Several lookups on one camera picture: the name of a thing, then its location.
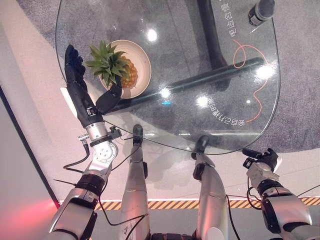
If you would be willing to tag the dark robot torso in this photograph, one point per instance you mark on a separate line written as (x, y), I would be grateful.
(172, 236)

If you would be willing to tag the cream round plate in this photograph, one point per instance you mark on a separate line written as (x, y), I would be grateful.
(142, 65)

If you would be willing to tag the yellow black hazard tape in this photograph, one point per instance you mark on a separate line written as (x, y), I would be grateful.
(170, 204)

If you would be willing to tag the silver right robot leg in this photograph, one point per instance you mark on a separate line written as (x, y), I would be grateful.
(212, 190)

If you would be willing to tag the silver robot leg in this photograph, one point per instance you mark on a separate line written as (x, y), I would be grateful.
(212, 190)
(135, 187)

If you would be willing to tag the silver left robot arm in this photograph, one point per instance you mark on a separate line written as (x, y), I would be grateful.
(75, 207)

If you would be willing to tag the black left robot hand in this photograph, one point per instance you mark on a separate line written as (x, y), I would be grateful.
(78, 100)

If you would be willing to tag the pineapple with green crown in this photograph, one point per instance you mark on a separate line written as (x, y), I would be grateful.
(110, 62)

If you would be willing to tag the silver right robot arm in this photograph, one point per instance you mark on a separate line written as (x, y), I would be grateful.
(285, 207)

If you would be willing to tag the black table base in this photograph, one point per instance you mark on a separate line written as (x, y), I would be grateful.
(212, 37)

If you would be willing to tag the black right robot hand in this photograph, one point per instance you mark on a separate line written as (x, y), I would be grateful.
(261, 171)

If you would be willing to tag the dark cylindrical bottle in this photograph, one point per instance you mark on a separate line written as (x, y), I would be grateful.
(260, 11)

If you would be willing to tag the silver left robot leg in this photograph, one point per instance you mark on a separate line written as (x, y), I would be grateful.
(135, 187)

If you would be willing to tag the round glass table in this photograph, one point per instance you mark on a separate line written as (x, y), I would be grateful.
(187, 100)

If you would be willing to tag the grey carpet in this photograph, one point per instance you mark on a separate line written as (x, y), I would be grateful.
(295, 75)

